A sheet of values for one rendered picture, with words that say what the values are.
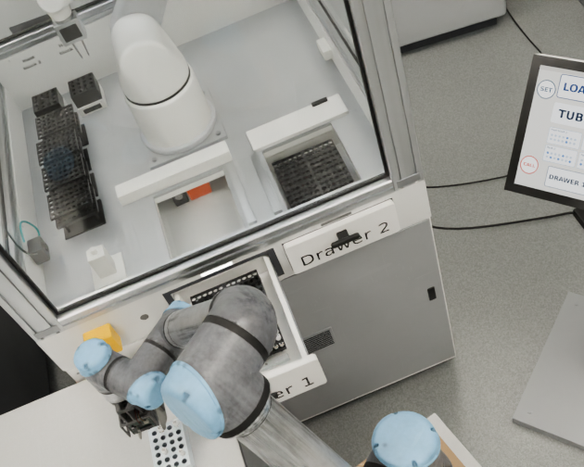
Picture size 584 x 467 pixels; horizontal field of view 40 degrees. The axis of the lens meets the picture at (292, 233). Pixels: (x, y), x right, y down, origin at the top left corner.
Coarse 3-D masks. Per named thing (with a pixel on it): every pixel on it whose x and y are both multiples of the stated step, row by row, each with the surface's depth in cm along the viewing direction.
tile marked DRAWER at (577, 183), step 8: (552, 168) 179; (560, 168) 178; (552, 176) 180; (560, 176) 179; (568, 176) 178; (576, 176) 177; (544, 184) 181; (552, 184) 180; (560, 184) 179; (568, 184) 178; (576, 184) 177; (576, 192) 178
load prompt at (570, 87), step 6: (564, 78) 174; (570, 78) 174; (576, 78) 173; (582, 78) 172; (564, 84) 175; (570, 84) 174; (576, 84) 173; (582, 84) 173; (558, 90) 176; (564, 90) 175; (570, 90) 174; (576, 90) 174; (582, 90) 173; (558, 96) 176; (564, 96) 175; (570, 96) 174; (576, 96) 174; (582, 96) 173; (582, 102) 173
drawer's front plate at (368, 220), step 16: (368, 208) 197; (384, 208) 197; (336, 224) 197; (352, 224) 197; (368, 224) 199; (384, 224) 201; (304, 240) 196; (320, 240) 198; (336, 240) 200; (368, 240) 203; (288, 256) 198; (320, 256) 202; (336, 256) 204
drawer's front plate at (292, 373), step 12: (300, 360) 176; (312, 360) 175; (276, 372) 175; (288, 372) 176; (300, 372) 177; (312, 372) 179; (276, 384) 177; (288, 384) 179; (300, 384) 180; (312, 384) 182; (288, 396) 182
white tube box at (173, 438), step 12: (156, 432) 190; (168, 432) 188; (180, 432) 189; (156, 444) 187; (168, 444) 186; (180, 444) 186; (156, 456) 186; (168, 456) 185; (180, 456) 184; (192, 456) 186
